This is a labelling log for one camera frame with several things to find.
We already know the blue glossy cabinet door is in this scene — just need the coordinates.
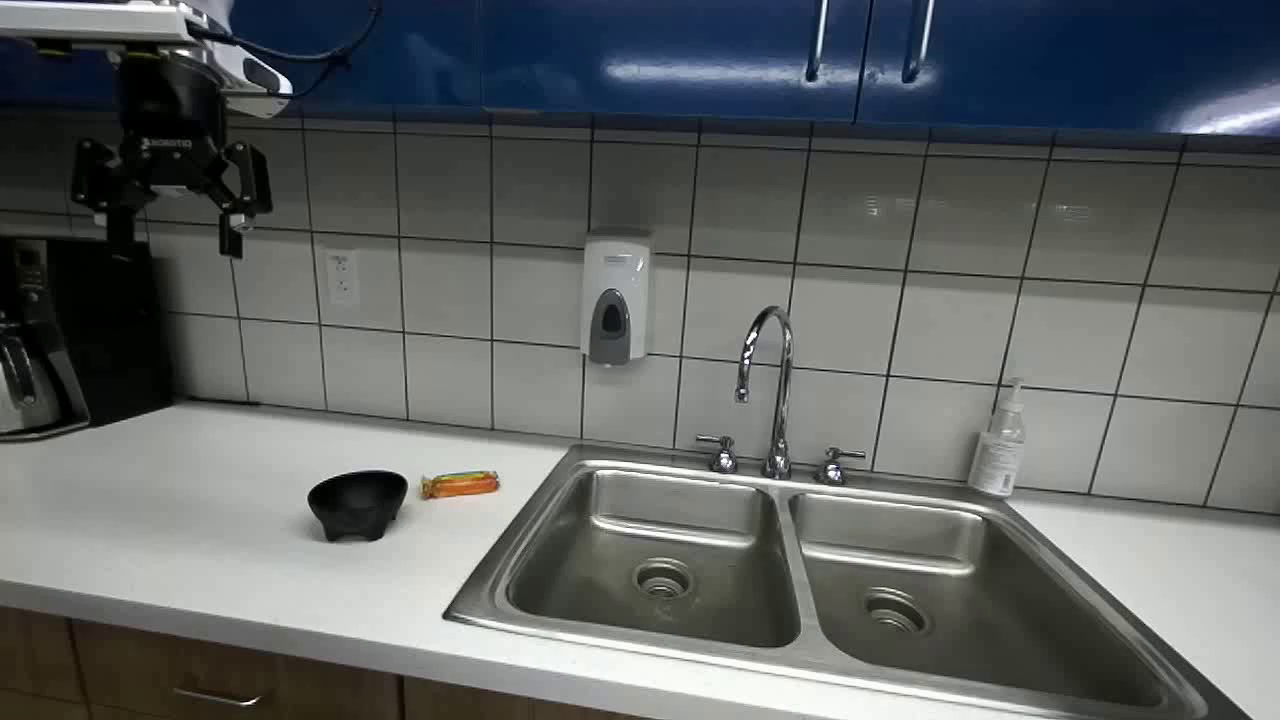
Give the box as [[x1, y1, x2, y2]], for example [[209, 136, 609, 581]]
[[856, 0, 1280, 145], [222, 0, 869, 130]]

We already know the clear soap bottle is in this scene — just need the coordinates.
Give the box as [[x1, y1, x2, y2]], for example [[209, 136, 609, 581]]
[[963, 382, 1032, 505]]

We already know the silver cabinet door handle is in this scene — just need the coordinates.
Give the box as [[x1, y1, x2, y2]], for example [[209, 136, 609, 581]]
[[799, 0, 837, 89], [900, 0, 942, 89]]

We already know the chrome faucet handle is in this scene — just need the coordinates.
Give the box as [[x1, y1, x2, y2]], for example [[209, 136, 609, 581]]
[[692, 434, 742, 475], [810, 446, 869, 490]]

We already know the silver drawer handle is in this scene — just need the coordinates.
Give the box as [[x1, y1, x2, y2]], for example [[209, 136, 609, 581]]
[[169, 679, 271, 716]]

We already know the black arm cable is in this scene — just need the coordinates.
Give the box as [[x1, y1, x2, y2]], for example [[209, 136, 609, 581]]
[[229, 0, 393, 67]]

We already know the chrome gooseneck faucet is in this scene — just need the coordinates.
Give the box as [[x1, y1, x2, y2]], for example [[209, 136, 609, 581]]
[[730, 302, 799, 486]]

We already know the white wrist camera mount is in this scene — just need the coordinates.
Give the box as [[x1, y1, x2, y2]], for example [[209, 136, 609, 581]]
[[193, 33, 297, 123]]

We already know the stainless steel double sink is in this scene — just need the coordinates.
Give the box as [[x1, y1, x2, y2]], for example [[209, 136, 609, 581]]
[[438, 446, 1250, 720]]

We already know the brown wooden drawer front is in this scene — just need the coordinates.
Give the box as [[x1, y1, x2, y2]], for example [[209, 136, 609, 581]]
[[66, 620, 409, 720], [395, 676, 630, 720], [0, 603, 86, 720]]

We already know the glass coffee carafe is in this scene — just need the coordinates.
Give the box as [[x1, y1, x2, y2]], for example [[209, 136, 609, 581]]
[[0, 331, 64, 442]]

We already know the black coffee maker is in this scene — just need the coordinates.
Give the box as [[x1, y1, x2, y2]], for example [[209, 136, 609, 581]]
[[0, 237, 181, 446]]

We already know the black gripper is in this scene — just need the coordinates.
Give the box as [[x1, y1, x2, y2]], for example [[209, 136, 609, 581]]
[[66, 53, 278, 263]]

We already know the white wall soap dispenser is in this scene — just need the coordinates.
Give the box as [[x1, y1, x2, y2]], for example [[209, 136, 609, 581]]
[[575, 237, 656, 369]]

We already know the black bowl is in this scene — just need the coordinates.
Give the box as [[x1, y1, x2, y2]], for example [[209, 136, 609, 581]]
[[305, 467, 410, 544]]

